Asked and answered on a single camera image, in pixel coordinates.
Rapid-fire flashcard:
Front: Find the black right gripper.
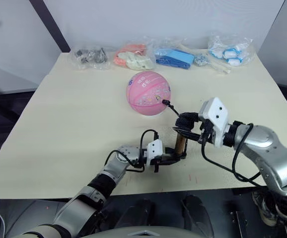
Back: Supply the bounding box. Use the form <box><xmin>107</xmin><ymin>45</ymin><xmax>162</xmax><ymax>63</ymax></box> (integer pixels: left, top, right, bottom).
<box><xmin>172</xmin><ymin>112</ymin><xmax>216</xmax><ymax>145</ymax></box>

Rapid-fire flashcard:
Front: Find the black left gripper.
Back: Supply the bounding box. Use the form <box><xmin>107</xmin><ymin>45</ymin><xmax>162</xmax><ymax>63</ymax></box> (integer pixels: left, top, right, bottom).
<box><xmin>147</xmin><ymin>147</ymin><xmax>188</xmax><ymax>173</ymax></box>

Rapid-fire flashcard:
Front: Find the gold hand pump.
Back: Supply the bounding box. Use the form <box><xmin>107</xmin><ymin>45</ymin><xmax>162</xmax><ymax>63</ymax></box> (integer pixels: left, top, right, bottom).
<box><xmin>173</xmin><ymin>113</ymin><xmax>199</xmax><ymax>157</ymax></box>

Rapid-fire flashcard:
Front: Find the black pump hose with needle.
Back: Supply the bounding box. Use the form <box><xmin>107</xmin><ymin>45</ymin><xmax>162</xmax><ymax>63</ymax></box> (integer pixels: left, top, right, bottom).
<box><xmin>161</xmin><ymin>99</ymin><xmax>182</xmax><ymax>118</ymax></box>

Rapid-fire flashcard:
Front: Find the bag of cream sticks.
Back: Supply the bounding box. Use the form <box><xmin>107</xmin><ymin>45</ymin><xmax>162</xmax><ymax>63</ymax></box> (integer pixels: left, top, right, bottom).
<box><xmin>179</xmin><ymin>43</ymin><xmax>232</xmax><ymax>75</ymax></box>

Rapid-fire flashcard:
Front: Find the bag of silver metal bits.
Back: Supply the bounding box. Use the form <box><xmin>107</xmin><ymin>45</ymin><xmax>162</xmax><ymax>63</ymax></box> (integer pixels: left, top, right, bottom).
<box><xmin>194</xmin><ymin>53</ymin><xmax>210</xmax><ymax>67</ymax></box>

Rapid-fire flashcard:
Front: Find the bag of blue white items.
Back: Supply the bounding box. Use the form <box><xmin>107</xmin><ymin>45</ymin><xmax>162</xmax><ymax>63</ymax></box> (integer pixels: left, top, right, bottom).
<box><xmin>207</xmin><ymin>34</ymin><xmax>256</xmax><ymax>67</ymax></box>

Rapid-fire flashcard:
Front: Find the grey robot torso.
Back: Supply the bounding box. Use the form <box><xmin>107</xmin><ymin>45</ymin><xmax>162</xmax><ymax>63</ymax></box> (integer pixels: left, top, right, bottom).
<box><xmin>78</xmin><ymin>229</ymin><xmax>209</xmax><ymax>238</ymax></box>

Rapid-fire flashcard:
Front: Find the bag of orange cream items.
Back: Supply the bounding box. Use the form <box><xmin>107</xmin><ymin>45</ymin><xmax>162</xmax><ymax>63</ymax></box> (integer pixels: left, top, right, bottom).
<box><xmin>113</xmin><ymin>42</ymin><xmax>157</xmax><ymax>71</ymax></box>

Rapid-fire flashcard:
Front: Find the bag of dark metal parts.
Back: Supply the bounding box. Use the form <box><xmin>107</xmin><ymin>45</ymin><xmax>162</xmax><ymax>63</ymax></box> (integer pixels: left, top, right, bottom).
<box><xmin>70</xmin><ymin>45</ymin><xmax>111</xmax><ymax>71</ymax></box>

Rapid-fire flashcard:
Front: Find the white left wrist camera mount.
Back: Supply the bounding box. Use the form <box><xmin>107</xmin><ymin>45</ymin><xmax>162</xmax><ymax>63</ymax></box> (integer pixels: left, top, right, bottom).
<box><xmin>145</xmin><ymin>139</ymin><xmax>164</xmax><ymax>167</ymax></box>

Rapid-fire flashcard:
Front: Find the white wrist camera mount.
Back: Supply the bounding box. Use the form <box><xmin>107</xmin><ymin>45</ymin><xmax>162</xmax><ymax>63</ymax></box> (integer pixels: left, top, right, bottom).
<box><xmin>145</xmin><ymin>139</ymin><xmax>164</xmax><ymax>167</ymax></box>
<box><xmin>199</xmin><ymin>97</ymin><xmax>230</xmax><ymax>149</ymax></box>

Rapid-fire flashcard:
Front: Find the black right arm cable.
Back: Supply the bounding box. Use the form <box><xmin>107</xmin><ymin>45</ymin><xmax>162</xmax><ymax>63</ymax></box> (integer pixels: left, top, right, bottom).
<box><xmin>201</xmin><ymin>123</ymin><xmax>270</xmax><ymax>187</ymax></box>

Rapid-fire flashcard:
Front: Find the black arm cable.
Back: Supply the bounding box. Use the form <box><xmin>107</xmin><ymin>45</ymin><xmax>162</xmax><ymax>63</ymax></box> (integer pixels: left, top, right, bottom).
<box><xmin>201</xmin><ymin>123</ymin><xmax>270</xmax><ymax>187</ymax></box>
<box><xmin>104</xmin><ymin>129</ymin><xmax>159</xmax><ymax>173</ymax></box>

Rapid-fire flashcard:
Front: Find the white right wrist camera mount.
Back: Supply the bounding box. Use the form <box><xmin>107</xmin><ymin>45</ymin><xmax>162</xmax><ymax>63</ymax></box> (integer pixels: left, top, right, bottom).
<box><xmin>199</xmin><ymin>97</ymin><xmax>230</xmax><ymax>149</ymax></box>

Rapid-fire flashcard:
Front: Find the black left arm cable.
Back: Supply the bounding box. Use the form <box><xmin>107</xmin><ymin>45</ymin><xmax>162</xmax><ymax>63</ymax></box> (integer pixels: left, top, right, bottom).
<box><xmin>104</xmin><ymin>129</ymin><xmax>159</xmax><ymax>173</ymax></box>

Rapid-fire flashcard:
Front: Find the dark diagonal wall beam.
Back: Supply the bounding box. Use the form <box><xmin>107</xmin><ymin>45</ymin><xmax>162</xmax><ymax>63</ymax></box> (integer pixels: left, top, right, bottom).
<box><xmin>28</xmin><ymin>0</ymin><xmax>71</xmax><ymax>53</ymax></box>

